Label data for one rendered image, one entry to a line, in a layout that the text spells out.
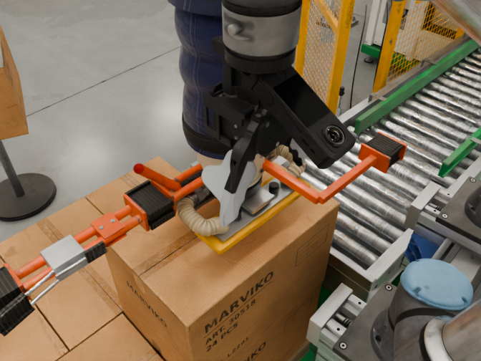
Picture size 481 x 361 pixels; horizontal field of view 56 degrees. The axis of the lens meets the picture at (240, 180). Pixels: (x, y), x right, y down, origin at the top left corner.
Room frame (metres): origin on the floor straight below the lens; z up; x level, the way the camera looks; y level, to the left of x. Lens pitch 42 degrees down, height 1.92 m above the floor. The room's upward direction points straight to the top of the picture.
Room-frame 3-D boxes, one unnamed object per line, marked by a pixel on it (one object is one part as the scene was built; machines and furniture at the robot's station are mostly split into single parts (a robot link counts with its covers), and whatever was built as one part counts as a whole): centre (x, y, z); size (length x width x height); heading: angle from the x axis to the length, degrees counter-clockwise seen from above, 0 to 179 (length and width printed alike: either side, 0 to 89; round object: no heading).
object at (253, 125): (0.43, -0.01, 1.66); 0.09 x 0.08 x 0.12; 48
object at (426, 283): (0.46, -0.35, 1.20); 0.13 x 0.12 x 0.14; 164
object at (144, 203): (0.73, 0.21, 1.18); 0.10 x 0.08 x 0.06; 44
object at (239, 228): (0.84, -0.04, 1.08); 0.34 x 0.10 x 0.05; 134
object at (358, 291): (1.17, -0.22, 0.48); 0.70 x 0.03 x 0.15; 44
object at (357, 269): (1.18, -0.22, 0.58); 0.70 x 0.03 x 0.06; 44
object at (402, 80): (2.23, -0.83, 0.50); 2.31 x 0.05 x 0.19; 134
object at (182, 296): (0.91, 0.05, 0.74); 0.60 x 0.40 x 0.40; 134
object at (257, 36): (0.42, -0.02, 1.74); 0.08 x 0.08 x 0.05
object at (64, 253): (0.58, 0.36, 1.17); 0.07 x 0.07 x 0.04; 44
